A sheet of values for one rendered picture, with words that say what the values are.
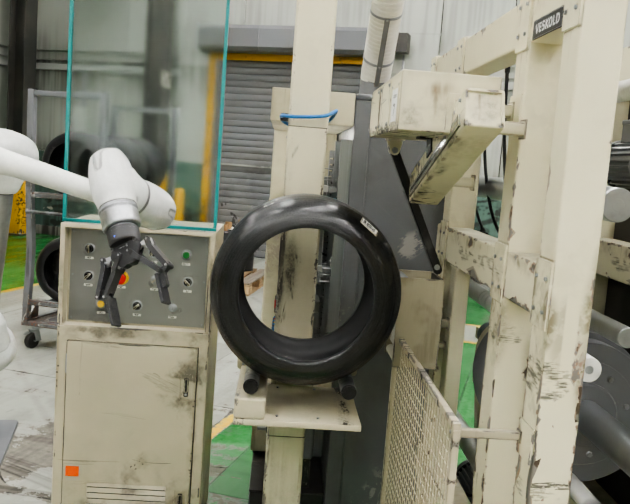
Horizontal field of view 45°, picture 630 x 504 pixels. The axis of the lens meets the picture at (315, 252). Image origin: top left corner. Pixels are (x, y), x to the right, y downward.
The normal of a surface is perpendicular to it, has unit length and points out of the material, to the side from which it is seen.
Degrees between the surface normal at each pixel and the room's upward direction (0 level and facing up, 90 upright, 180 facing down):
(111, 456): 90
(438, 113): 90
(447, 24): 90
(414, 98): 90
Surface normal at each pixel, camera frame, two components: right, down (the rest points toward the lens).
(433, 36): -0.29, 0.09
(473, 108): 0.06, -0.19
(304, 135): 0.04, 0.12
